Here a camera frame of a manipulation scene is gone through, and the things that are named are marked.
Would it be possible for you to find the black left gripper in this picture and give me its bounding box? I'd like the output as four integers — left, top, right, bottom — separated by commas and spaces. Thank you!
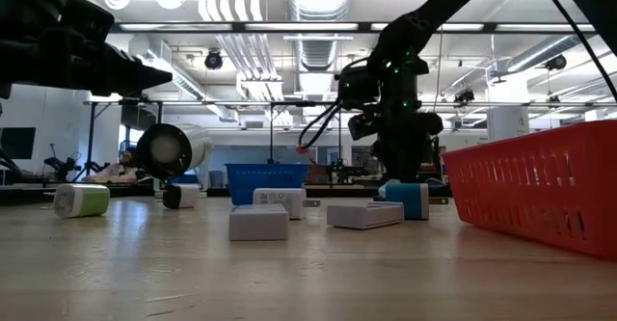
67, 29, 174, 96

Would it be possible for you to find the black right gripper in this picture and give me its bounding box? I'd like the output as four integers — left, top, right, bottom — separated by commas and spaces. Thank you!
347, 103, 443, 183

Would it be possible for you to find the white adapter box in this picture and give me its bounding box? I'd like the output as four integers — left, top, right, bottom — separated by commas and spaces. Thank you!
228, 203, 290, 242

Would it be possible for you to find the teal white charger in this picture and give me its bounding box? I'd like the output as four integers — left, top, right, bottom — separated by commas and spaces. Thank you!
385, 182, 449, 222

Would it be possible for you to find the white digital thermometer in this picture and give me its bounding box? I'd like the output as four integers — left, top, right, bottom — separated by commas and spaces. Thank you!
326, 201, 406, 231

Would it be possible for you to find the person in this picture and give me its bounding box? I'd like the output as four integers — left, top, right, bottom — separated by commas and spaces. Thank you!
84, 149, 141, 185

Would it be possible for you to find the white cylindrical projector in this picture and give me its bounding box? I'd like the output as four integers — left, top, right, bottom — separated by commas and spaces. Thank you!
135, 122, 215, 183

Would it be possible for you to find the black framed light bar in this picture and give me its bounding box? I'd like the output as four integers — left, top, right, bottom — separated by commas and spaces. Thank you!
108, 20, 617, 36

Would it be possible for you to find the green white charger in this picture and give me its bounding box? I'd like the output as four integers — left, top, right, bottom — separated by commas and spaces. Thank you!
52, 183, 112, 219

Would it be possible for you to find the red plastic basket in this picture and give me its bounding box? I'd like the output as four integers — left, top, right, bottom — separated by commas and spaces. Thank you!
441, 120, 617, 260

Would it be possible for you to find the white black charger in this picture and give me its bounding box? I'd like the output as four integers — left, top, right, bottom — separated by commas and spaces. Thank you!
162, 183, 201, 210

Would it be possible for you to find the blue plastic basket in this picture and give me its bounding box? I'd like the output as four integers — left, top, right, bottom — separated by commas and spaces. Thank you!
224, 162, 309, 208

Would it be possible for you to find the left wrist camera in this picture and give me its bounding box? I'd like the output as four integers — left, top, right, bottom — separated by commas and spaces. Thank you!
60, 0, 116, 45

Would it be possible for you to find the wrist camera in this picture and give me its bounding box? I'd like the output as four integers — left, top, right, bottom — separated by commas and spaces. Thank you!
60, 0, 116, 45
336, 64, 382, 105

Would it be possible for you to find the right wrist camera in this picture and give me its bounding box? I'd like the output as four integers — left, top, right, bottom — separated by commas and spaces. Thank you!
336, 64, 382, 105

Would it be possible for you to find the black camera cable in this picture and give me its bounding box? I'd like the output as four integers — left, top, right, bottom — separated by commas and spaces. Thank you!
296, 97, 344, 152

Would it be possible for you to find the black wall screen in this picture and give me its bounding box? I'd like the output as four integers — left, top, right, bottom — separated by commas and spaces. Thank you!
0, 126, 38, 160

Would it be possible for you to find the black background station frame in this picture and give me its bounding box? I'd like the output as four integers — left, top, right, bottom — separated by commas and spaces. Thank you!
82, 99, 344, 185

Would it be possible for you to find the silver ventilation duct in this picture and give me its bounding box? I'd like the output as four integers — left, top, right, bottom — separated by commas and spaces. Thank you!
286, 0, 355, 129

